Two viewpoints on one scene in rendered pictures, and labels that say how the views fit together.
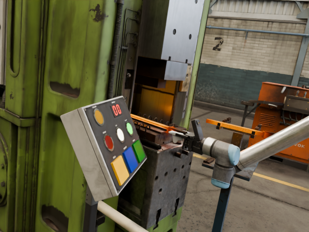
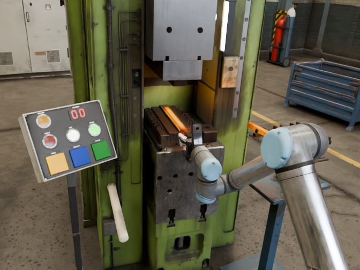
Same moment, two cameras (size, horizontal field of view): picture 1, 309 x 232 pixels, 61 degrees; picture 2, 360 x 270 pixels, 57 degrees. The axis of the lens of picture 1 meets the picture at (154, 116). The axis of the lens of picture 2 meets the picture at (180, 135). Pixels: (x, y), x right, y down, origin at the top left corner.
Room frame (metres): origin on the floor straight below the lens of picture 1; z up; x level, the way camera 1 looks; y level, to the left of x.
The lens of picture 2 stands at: (0.09, -0.99, 1.68)
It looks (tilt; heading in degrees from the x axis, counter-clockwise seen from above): 24 degrees down; 35
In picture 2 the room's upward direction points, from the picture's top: 3 degrees clockwise
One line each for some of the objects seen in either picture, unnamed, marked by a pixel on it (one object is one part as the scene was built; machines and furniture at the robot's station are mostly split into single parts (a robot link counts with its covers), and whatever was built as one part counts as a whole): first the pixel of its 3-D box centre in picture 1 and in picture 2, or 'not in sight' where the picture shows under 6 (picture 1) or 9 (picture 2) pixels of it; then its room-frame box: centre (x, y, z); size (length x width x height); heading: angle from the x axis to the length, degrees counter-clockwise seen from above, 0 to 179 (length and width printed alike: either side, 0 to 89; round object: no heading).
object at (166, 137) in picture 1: (138, 126); (168, 123); (1.53, 0.09, 0.96); 0.42 x 0.20 x 0.09; 53
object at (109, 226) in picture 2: not in sight; (111, 225); (1.18, 0.23, 0.36); 0.09 x 0.07 x 0.12; 143
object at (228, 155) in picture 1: (225, 153); (208, 165); (1.22, -0.37, 0.97); 0.12 x 0.09 x 0.10; 53
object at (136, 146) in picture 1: (137, 151); (100, 150); (0.97, 0.04, 1.01); 0.07 x 0.05 x 0.07; 168
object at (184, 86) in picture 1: (185, 78); (229, 72); (1.73, -0.16, 1.27); 0.09 x 0.02 x 0.17; 143
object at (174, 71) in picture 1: (146, 66); (170, 61); (1.53, 0.09, 1.32); 0.42 x 0.20 x 0.10; 53
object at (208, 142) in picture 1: (209, 146); (201, 156); (1.27, -0.30, 0.98); 0.10 x 0.05 x 0.09; 143
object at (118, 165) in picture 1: (119, 170); (57, 163); (0.78, 0.08, 1.01); 0.07 x 0.05 x 0.07; 168
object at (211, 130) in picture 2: (174, 131); (206, 133); (1.58, -0.14, 0.95); 0.12 x 0.08 x 0.06; 53
